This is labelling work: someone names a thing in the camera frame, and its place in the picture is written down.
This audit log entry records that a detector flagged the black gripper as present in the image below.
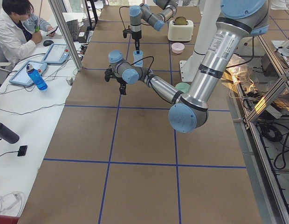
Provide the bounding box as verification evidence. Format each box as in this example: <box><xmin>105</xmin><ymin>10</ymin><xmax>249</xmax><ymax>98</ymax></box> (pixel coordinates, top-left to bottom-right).
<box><xmin>116</xmin><ymin>77</ymin><xmax>126</xmax><ymax>95</ymax></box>
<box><xmin>131</xmin><ymin>30</ymin><xmax>142</xmax><ymax>53</ymax></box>

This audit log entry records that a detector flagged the light blue cup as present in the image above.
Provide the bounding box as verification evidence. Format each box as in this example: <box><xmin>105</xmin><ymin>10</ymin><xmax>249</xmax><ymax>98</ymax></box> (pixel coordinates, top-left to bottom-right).
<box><xmin>134</xmin><ymin>60</ymin><xmax>143</xmax><ymax>67</ymax></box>
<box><xmin>133</xmin><ymin>50</ymin><xmax>143</xmax><ymax>64</ymax></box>

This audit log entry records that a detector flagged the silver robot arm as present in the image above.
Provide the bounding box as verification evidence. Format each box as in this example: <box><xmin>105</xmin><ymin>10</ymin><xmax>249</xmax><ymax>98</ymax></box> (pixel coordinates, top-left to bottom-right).
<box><xmin>104</xmin><ymin>0</ymin><xmax>270</xmax><ymax>133</ymax></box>
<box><xmin>123</xmin><ymin>0</ymin><xmax>178</xmax><ymax>54</ymax></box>

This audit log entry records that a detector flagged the pink bowl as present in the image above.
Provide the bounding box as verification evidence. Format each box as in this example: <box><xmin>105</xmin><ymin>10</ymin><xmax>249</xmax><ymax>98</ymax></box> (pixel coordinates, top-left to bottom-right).
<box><xmin>171</xmin><ymin>42</ymin><xmax>185</xmax><ymax>54</ymax></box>

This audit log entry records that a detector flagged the cream toaster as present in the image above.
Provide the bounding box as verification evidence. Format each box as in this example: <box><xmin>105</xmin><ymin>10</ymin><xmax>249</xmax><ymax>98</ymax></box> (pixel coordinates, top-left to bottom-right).
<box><xmin>167</xmin><ymin>20</ymin><xmax>194</xmax><ymax>42</ymax></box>

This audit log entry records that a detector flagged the bread slice in toaster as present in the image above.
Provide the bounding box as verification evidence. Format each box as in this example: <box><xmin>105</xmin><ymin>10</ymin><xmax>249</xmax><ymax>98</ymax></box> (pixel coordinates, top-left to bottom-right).
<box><xmin>173</xmin><ymin>16</ymin><xmax>188</xmax><ymax>26</ymax></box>

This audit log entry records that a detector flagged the green bowl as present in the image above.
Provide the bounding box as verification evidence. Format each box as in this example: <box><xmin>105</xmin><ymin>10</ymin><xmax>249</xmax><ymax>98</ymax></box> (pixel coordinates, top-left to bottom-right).
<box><xmin>175</xmin><ymin>82</ymin><xmax>190</xmax><ymax>93</ymax></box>

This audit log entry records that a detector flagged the black keyboard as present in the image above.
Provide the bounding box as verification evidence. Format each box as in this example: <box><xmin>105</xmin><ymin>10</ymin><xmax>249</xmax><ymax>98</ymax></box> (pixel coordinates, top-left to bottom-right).
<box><xmin>66</xmin><ymin>19</ymin><xmax>79</xmax><ymax>42</ymax></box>

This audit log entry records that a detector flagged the far teach pendant tablet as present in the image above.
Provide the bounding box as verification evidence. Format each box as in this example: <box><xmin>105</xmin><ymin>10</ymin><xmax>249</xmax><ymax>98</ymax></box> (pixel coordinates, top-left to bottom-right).
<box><xmin>42</xmin><ymin>44</ymin><xmax>69</xmax><ymax>65</ymax></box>

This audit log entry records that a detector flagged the teach pendant tablet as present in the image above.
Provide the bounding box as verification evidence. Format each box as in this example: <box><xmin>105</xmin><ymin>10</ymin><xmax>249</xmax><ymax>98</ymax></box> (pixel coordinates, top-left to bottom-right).
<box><xmin>42</xmin><ymin>44</ymin><xmax>69</xmax><ymax>65</ymax></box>
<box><xmin>9</xmin><ymin>60</ymin><xmax>48</xmax><ymax>87</ymax></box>

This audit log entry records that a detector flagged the blue water bottle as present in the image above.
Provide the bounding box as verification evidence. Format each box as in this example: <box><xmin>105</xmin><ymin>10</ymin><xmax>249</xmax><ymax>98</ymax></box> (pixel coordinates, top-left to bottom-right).
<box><xmin>26</xmin><ymin>63</ymin><xmax>48</xmax><ymax>91</ymax></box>

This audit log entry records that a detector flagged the black computer mouse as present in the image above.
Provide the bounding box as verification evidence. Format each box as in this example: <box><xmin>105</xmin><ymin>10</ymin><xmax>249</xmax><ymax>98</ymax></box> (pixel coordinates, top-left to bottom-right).
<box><xmin>43</xmin><ymin>40</ymin><xmax>54</xmax><ymax>47</ymax></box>

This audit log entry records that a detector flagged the near teach pendant tablet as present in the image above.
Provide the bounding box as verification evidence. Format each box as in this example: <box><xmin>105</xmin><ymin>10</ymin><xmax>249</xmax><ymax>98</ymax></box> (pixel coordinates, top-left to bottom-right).
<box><xmin>9</xmin><ymin>60</ymin><xmax>48</xmax><ymax>87</ymax></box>

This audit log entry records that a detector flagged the small black square device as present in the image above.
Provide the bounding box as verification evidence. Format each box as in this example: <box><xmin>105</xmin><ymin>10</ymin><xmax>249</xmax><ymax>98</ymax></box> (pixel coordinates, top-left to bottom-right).
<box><xmin>17</xmin><ymin>145</ymin><xmax>28</xmax><ymax>157</ymax></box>

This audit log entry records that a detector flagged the person in white coat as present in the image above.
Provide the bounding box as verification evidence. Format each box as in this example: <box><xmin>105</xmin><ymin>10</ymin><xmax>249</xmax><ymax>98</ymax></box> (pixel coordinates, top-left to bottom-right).
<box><xmin>0</xmin><ymin>0</ymin><xmax>55</xmax><ymax>67</ymax></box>

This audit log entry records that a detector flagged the dark grey thermos bottle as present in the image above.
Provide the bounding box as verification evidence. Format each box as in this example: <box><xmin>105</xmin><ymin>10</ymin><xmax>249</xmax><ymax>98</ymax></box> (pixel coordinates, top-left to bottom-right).
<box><xmin>0</xmin><ymin>123</ymin><xmax>20</xmax><ymax>144</ymax></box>

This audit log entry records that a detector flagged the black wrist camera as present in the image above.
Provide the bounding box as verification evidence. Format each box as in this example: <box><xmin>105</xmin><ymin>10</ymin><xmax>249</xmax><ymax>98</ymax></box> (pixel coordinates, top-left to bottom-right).
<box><xmin>123</xmin><ymin>29</ymin><xmax>132</xmax><ymax>38</ymax></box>
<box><xmin>104</xmin><ymin>68</ymin><xmax>115</xmax><ymax>82</ymax></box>

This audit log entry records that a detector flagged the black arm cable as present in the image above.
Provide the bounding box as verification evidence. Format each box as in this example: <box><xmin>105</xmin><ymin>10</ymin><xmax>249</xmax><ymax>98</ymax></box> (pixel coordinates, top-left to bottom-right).
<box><xmin>118</xmin><ymin>6</ymin><xmax>131</xmax><ymax>31</ymax></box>
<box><xmin>130</xmin><ymin>56</ymin><xmax>178</xmax><ymax>101</ymax></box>

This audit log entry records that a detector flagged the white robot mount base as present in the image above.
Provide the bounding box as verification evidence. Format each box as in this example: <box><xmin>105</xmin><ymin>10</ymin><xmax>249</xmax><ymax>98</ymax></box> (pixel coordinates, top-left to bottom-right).
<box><xmin>179</xmin><ymin>0</ymin><xmax>221</xmax><ymax>82</ymax></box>

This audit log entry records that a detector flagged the aluminium frame post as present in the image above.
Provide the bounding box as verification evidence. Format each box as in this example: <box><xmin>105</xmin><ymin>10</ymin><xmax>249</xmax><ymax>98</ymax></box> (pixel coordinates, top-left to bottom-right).
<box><xmin>48</xmin><ymin>0</ymin><xmax>83</xmax><ymax>71</ymax></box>

